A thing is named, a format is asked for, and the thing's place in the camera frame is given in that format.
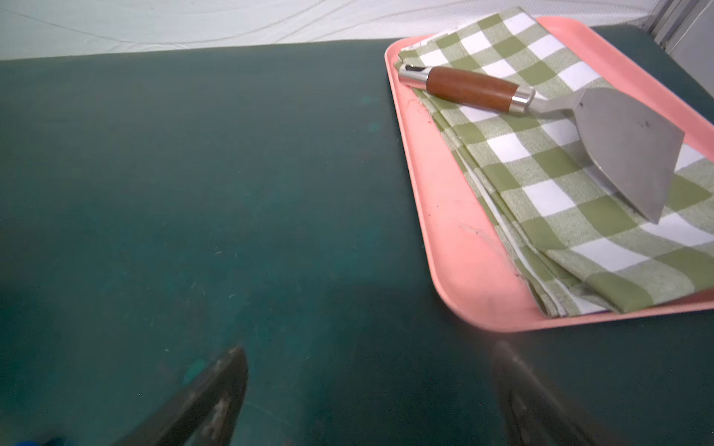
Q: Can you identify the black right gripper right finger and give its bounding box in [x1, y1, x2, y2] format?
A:
[492, 341, 630, 445]

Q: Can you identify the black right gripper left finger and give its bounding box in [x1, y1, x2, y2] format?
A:
[116, 346, 248, 445]

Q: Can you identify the wooden handled metal spatula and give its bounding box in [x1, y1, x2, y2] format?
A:
[398, 64, 685, 224]

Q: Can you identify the green white checkered cloth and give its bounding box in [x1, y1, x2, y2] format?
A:
[398, 8, 713, 317]

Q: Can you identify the pink plastic tray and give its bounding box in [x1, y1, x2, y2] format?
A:
[385, 17, 713, 333]

